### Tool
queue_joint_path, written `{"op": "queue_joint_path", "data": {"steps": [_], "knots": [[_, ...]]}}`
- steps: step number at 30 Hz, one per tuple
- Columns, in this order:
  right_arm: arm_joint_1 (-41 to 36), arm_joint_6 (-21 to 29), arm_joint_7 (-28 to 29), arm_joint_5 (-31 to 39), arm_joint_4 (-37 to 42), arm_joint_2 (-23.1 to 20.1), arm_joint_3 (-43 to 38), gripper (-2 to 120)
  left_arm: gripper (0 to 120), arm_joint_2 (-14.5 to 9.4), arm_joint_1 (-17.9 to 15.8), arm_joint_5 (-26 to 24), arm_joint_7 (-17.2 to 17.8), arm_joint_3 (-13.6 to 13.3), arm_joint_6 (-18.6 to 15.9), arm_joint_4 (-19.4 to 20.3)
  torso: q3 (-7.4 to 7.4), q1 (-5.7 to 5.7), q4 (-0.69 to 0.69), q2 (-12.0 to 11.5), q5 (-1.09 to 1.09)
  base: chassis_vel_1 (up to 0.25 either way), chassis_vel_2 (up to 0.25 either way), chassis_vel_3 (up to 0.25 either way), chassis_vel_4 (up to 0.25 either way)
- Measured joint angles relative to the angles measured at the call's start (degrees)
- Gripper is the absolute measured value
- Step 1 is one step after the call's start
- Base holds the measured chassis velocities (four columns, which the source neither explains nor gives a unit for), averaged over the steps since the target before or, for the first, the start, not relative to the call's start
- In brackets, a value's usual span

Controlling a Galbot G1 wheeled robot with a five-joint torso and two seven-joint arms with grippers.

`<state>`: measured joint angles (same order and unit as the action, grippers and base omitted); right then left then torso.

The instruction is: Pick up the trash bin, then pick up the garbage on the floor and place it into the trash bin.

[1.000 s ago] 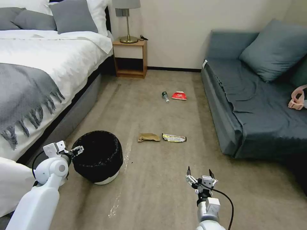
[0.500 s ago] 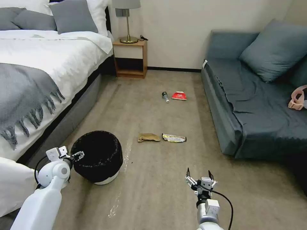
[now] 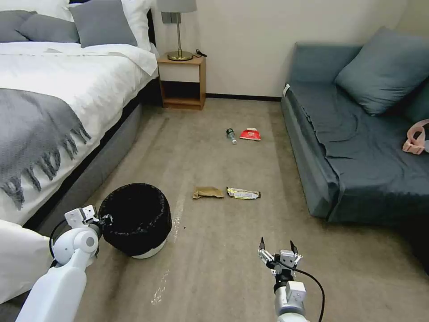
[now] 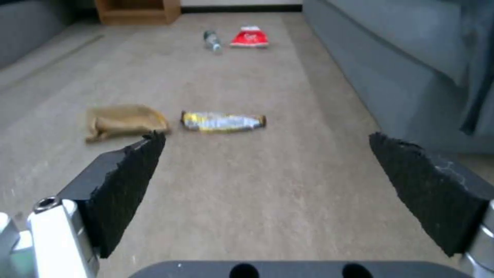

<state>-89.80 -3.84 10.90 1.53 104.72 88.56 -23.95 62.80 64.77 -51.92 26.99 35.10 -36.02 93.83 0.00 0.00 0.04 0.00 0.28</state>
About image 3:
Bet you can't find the wooden nightstand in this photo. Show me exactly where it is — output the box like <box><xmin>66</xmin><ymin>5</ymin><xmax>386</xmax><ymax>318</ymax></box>
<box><xmin>157</xmin><ymin>53</ymin><xmax>206</xmax><ymax>111</ymax></box>

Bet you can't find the blue sofa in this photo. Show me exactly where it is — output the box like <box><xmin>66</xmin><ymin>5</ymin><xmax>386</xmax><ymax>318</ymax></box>
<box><xmin>280</xmin><ymin>41</ymin><xmax>429</xmax><ymax>229</ymax></box>

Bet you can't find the large grey pillow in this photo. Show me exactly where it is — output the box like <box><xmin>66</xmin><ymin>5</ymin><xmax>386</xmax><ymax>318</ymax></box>
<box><xmin>68</xmin><ymin>0</ymin><xmax>139</xmax><ymax>49</ymax></box>

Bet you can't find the brass lamp with grey shade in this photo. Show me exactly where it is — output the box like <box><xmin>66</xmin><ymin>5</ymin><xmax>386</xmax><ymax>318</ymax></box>
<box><xmin>156</xmin><ymin>0</ymin><xmax>198</xmax><ymax>62</ymax></box>

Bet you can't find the brown paper bag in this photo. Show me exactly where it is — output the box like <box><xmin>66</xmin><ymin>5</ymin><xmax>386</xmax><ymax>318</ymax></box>
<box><xmin>192</xmin><ymin>186</ymin><xmax>225</xmax><ymax>200</ymax></box>

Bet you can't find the grey bed base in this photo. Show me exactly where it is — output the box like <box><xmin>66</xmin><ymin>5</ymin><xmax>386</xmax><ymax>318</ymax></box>
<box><xmin>32</xmin><ymin>100</ymin><xmax>145</xmax><ymax>237</ymax></box>

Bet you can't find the grey wall switch panel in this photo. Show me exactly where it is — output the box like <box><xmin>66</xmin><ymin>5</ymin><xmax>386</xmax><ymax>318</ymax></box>
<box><xmin>162</xmin><ymin>12</ymin><xmax>184</xmax><ymax>25</ymax></box>

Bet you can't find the large blue cushion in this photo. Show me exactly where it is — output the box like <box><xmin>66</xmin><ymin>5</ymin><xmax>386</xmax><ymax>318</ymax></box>
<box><xmin>334</xmin><ymin>26</ymin><xmax>429</xmax><ymax>117</ymax></box>

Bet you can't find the white bin with black bag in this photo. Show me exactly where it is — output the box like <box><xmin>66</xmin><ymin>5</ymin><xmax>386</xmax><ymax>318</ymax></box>
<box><xmin>98</xmin><ymin>183</ymin><xmax>172</xmax><ymax>259</ymax></box>

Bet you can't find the grey fringed throw blanket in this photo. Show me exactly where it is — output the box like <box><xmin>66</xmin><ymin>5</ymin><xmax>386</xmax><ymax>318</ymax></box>
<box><xmin>0</xmin><ymin>88</ymin><xmax>92</xmax><ymax>211</ymax></box>

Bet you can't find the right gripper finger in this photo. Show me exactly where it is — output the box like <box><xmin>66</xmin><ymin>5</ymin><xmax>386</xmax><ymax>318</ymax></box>
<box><xmin>289</xmin><ymin>240</ymin><xmax>304</xmax><ymax>270</ymax></box>
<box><xmin>257</xmin><ymin>237</ymin><xmax>276</xmax><ymax>270</ymax></box>

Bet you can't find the white cloth sheet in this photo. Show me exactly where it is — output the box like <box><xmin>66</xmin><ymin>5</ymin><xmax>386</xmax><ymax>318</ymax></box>
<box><xmin>0</xmin><ymin>219</ymin><xmax>51</xmax><ymax>305</ymax></box>

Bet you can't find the flat grey pillow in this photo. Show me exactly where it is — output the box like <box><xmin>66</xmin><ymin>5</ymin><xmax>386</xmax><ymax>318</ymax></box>
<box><xmin>16</xmin><ymin>14</ymin><xmax>80</xmax><ymax>44</ymax></box>

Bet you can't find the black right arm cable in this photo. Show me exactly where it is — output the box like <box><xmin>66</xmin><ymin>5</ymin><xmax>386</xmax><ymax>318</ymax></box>
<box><xmin>294</xmin><ymin>267</ymin><xmax>326</xmax><ymax>322</ymax></box>

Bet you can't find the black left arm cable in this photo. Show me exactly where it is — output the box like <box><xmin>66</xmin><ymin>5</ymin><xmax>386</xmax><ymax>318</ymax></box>
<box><xmin>48</xmin><ymin>218</ymin><xmax>73</xmax><ymax>268</ymax></box>

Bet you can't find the teal cushion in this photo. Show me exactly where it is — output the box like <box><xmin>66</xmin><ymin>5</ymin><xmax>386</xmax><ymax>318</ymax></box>
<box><xmin>402</xmin><ymin>89</ymin><xmax>429</xmax><ymax>123</ymax></box>

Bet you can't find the red snack packet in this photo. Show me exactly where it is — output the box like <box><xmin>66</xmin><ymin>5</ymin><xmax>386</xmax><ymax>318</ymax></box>
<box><xmin>239</xmin><ymin>127</ymin><xmax>262</xmax><ymax>143</ymax></box>

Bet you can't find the yellow silver snack wrapper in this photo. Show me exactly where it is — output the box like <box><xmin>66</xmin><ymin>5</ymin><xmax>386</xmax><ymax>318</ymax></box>
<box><xmin>226</xmin><ymin>186</ymin><xmax>262</xmax><ymax>200</ymax></box>

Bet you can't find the white pillow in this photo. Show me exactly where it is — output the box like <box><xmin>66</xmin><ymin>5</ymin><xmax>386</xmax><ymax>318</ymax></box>
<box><xmin>120</xmin><ymin>0</ymin><xmax>153</xmax><ymax>51</ymax></box>
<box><xmin>0</xmin><ymin>0</ymin><xmax>75</xmax><ymax>23</ymax></box>

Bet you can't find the pink fabric item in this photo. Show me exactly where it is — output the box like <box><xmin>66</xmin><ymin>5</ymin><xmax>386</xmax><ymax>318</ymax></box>
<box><xmin>402</xmin><ymin>119</ymin><xmax>429</xmax><ymax>156</ymax></box>

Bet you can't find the small grey pillow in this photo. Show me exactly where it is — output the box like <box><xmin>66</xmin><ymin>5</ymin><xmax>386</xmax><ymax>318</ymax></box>
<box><xmin>0</xmin><ymin>10</ymin><xmax>38</xmax><ymax>43</ymax></box>

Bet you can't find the white bed duvet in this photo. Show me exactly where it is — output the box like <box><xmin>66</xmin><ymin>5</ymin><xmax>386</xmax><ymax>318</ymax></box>
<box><xmin>0</xmin><ymin>42</ymin><xmax>158</xmax><ymax>226</ymax></box>

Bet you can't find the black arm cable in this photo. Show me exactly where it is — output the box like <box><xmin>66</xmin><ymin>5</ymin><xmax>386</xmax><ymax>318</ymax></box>
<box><xmin>294</xmin><ymin>267</ymin><xmax>326</xmax><ymax>322</ymax></box>
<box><xmin>48</xmin><ymin>218</ymin><xmax>73</xmax><ymax>268</ymax></box>

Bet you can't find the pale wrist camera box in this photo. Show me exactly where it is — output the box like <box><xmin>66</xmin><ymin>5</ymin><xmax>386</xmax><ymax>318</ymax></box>
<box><xmin>280</xmin><ymin>249</ymin><xmax>296</xmax><ymax>267</ymax></box>

